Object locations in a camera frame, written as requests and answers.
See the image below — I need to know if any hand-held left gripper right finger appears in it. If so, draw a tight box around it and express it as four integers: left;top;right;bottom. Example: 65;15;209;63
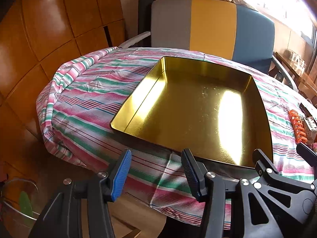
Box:
181;149;284;238

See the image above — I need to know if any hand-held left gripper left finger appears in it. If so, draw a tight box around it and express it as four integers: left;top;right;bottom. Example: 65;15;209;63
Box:
28;149;132;238

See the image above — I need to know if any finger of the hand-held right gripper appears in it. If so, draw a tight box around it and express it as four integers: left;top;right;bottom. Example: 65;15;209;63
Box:
296;142;317;165
253;149;317;211

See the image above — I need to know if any white orange snack packet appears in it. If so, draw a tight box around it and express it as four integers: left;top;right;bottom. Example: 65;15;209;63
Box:
301;116;317;143

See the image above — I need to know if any gold metal tin container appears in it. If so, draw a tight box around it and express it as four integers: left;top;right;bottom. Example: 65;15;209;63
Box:
109;56;273;169

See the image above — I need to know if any orange plastic rack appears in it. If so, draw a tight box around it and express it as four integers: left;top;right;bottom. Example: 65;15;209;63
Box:
288;109;308;144

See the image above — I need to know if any brown toothed plastic bar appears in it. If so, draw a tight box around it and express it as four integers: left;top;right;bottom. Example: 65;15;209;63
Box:
299;103;313;118

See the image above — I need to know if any wooden stool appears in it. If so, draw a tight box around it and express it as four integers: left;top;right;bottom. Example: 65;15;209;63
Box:
110;195;167;238

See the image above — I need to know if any wooden side table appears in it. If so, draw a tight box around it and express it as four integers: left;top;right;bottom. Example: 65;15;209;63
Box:
275;52;317;100

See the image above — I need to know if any pink green striped tablecloth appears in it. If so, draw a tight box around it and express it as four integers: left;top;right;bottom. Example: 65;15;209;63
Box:
36;47;317;231

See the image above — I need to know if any green plastic item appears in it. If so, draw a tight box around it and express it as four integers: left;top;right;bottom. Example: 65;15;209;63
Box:
18;191;34;219

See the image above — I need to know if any grey yellow blue armchair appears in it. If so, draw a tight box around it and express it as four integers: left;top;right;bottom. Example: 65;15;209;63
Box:
118;0;298;90

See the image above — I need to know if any black rolled mat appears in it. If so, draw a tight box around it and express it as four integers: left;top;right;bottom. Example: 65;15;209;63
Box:
138;0;156;47

